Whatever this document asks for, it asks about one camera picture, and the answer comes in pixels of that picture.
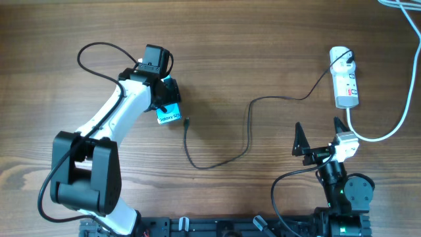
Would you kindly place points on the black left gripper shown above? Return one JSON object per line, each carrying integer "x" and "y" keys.
{"x": 172, "y": 95}

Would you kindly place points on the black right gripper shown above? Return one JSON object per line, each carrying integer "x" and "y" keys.
{"x": 302, "y": 147}

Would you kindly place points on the blue Galaxy smartphone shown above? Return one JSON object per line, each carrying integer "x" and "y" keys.
{"x": 172, "y": 111}

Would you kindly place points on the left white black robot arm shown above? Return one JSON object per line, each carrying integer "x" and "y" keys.
{"x": 85, "y": 169}

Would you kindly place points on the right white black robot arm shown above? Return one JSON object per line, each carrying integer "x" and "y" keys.
{"x": 348, "y": 195}

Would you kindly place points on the white power strip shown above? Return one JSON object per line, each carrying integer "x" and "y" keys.
{"x": 345, "y": 90}

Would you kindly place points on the black mounting rail base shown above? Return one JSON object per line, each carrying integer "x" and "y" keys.
{"x": 309, "y": 225}

